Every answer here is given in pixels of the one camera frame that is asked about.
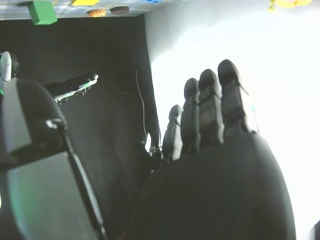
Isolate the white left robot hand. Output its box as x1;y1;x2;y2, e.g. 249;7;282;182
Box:
0;59;298;240

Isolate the green cube block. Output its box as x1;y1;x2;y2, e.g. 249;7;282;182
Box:
27;0;59;26

